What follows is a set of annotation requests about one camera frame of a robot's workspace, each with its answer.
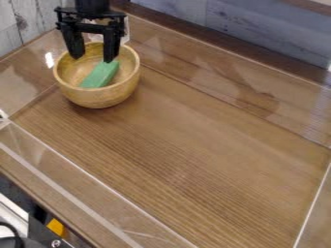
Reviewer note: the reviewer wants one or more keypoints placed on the clear acrylic front wall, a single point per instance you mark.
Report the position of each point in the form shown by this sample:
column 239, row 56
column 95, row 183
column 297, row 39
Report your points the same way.
column 91, row 208

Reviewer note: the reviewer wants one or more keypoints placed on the yellow label tag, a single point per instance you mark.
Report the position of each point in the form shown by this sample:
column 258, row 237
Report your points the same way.
column 56, row 227

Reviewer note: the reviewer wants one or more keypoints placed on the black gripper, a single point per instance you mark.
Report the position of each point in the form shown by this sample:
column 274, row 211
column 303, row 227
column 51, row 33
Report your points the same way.
column 91, row 16

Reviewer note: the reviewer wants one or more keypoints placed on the clear acrylic corner bracket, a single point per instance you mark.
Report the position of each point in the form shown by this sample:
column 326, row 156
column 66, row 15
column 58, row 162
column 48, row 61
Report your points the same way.
column 126, row 37

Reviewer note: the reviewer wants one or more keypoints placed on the brown wooden bowl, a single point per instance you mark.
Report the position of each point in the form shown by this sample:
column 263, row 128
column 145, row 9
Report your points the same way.
column 70, row 71

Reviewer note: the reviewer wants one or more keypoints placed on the green rectangular block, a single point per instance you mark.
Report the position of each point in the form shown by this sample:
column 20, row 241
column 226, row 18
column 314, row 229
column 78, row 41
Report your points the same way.
column 102, row 75

